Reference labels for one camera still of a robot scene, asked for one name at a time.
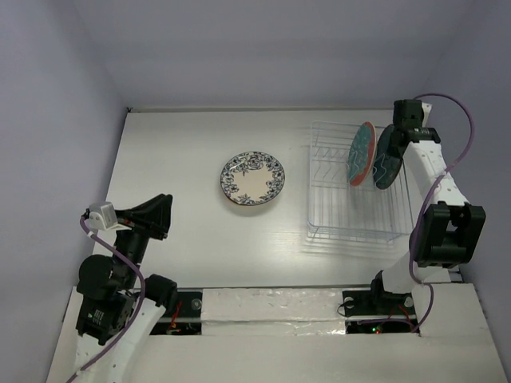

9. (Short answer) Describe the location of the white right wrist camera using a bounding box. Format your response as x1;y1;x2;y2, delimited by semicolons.
422;101;432;128

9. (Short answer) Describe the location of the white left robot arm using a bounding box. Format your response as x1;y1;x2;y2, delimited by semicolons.
68;194;180;382

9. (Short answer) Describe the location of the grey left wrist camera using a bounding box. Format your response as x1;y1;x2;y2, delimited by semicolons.
85;202;129;231

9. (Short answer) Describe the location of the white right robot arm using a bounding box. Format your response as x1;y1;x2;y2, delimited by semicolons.
367;98;486;313

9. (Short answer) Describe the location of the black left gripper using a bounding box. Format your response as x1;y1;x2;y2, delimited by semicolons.
113;191;173;285

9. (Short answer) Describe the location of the white wire dish rack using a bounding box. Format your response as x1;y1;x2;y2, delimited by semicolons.
308;120;414;243

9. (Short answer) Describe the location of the dark teal glazed plate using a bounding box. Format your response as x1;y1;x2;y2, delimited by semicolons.
373;124;402;190

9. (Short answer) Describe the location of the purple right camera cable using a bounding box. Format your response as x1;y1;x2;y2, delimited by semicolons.
358;93;477;334

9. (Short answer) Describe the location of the red and teal plate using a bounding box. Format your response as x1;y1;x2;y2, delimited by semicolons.
347;121;377;187

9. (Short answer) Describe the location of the blue floral rim plate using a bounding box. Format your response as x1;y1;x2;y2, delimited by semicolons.
220;152;286;207

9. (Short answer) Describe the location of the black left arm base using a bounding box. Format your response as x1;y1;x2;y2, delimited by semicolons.
150;287;203;336

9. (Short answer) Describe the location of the white foam block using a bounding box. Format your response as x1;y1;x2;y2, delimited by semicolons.
200;287;346;337

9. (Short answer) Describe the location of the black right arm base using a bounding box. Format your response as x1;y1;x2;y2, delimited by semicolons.
337;271;418;334

